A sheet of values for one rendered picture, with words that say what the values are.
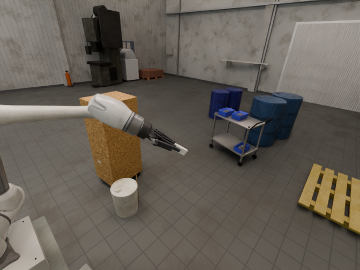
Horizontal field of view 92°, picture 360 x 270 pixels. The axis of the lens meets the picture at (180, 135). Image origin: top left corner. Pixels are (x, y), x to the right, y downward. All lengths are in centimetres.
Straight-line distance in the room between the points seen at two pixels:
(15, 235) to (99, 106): 98
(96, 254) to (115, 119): 171
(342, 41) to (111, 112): 828
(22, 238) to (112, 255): 97
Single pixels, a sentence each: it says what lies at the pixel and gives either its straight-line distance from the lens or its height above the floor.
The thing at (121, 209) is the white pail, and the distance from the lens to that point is 227.
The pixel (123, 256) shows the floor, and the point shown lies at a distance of 214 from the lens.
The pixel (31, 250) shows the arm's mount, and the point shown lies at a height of 86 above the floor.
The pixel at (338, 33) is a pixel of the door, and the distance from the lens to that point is 859.
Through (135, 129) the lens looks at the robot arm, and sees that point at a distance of 71.
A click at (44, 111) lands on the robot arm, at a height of 161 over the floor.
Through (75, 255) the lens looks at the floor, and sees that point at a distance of 229.
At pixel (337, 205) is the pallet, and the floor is 11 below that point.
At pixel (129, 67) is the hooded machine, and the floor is 71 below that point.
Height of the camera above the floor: 186
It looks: 28 degrees down
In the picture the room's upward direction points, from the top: 3 degrees clockwise
